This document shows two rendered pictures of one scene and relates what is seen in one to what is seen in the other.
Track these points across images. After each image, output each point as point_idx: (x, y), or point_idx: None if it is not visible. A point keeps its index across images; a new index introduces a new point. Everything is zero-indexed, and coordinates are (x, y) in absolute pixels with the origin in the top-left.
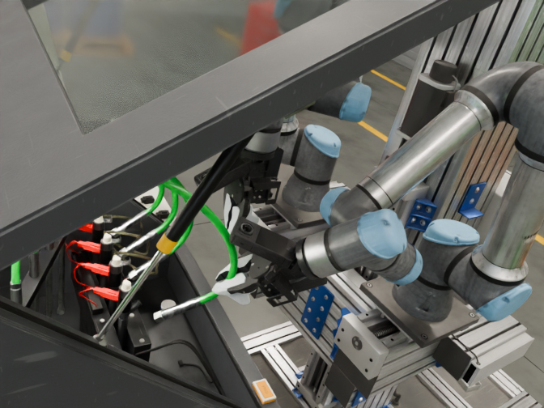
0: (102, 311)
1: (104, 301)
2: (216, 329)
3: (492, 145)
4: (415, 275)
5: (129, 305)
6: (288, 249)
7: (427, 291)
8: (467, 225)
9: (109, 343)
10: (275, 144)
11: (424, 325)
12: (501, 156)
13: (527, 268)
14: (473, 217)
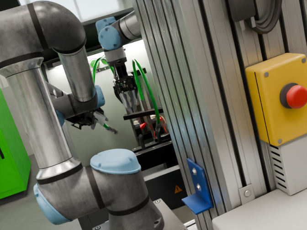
0: (155, 141)
1: (163, 140)
2: (151, 174)
3: (177, 107)
4: None
5: (136, 133)
6: None
7: None
8: (115, 160)
9: (137, 148)
10: (107, 58)
11: (108, 229)
12: (199, 135)
13: (40, 176)
14: (184, 202)
